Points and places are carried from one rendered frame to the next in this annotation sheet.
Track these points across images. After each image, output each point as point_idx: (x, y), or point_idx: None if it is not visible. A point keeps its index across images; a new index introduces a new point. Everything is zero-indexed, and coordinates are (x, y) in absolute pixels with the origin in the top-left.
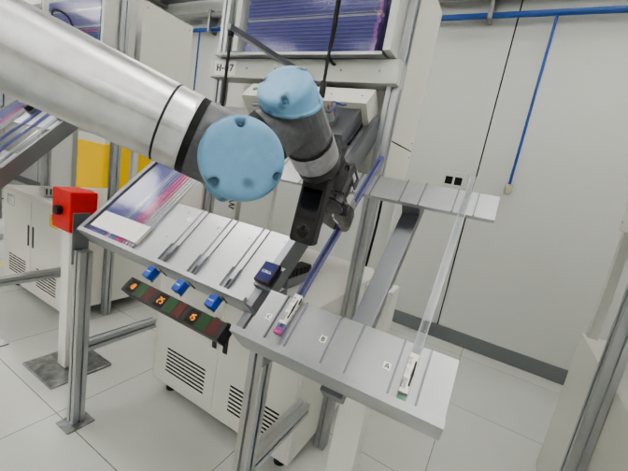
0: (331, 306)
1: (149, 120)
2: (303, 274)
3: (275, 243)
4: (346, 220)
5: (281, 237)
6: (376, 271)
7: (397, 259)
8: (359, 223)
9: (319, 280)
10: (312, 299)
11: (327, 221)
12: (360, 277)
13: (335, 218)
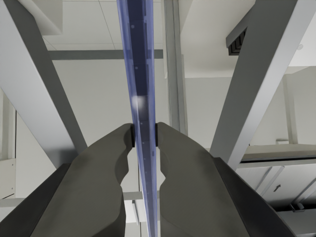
0: (186, 8)
1: None
2: (235, 38)
3: None
4: (39, 216)
5: (310, 56)
6: (19, 42)
7: (9, 91)
8: (184, 118)
9: (215, 41)
10: (212, 3)
11: (171, 153)
12: (167, 60)
13: (107, 205)
